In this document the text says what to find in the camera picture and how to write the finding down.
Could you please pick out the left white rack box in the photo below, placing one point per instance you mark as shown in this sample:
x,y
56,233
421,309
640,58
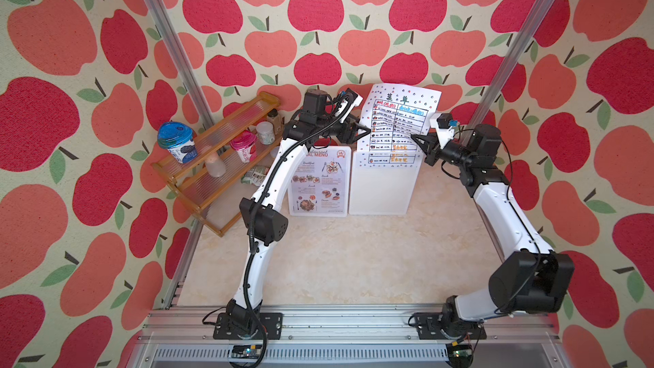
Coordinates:
x,y
319,213

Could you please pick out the white lidded jar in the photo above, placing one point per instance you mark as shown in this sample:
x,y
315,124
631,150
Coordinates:
x,y
265,133

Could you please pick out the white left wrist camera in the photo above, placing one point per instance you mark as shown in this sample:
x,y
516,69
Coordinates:
x,y
347,101

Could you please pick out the green snack packet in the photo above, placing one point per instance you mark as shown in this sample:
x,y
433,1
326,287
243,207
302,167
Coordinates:
x,y
255,176

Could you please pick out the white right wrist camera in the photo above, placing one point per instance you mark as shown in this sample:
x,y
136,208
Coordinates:
x,y
444,126

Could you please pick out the blue lidded yogurt cup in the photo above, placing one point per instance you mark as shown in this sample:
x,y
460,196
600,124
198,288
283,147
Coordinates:
x,y
178,140

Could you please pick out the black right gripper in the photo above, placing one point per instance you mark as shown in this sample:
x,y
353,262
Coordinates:
x,y
432,145

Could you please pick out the wooden spice shelf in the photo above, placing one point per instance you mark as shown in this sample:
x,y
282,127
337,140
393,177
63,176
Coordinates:
x,y
200,183

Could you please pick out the restaurant special menu sheet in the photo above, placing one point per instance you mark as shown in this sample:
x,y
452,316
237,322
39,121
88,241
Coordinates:
x,y
322,184

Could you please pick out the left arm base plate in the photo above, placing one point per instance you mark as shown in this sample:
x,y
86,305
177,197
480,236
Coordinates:
x,y
265,326

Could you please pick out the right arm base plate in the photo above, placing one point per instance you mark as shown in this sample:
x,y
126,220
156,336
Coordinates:
x,y
429,326

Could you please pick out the right aluminium frame post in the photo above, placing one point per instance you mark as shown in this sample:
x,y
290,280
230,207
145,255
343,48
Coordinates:
x,y
523,38

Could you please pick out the clear plastic bottle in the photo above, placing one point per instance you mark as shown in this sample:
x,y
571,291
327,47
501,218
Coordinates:
x,y
214,165

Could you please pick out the right white rack box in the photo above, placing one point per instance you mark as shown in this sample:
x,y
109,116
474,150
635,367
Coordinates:
x,y
383,184

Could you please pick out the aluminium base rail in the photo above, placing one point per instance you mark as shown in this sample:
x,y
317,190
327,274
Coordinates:
x,y
343,336

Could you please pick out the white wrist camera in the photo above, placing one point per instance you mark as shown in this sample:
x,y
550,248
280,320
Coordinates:
x,y
444,126
347,101

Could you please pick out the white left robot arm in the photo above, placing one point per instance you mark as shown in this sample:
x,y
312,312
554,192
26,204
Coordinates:
x,y
321,116

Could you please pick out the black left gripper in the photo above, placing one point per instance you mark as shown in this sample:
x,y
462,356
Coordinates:
x,y
350,136

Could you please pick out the white dotted menu sheet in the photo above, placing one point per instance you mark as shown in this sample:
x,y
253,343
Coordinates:
x,y
394,113

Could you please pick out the black capped glass jar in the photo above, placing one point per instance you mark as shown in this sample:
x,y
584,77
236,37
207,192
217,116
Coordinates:
x,y
276,120

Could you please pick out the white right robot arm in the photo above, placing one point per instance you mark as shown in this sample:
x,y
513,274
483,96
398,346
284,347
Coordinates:
x,y
533,278

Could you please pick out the pink lidded cup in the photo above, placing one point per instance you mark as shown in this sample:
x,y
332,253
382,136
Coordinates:
x,y
245,146

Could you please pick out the left aluminium frame post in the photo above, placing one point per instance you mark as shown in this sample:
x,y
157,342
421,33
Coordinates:
x,y
180,59

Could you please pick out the aluminium frame post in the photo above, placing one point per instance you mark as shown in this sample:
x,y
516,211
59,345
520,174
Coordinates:
x,y
523,38
180,59

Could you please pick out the white rack box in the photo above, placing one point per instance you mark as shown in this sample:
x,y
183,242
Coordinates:
x,y
319,213
383,184

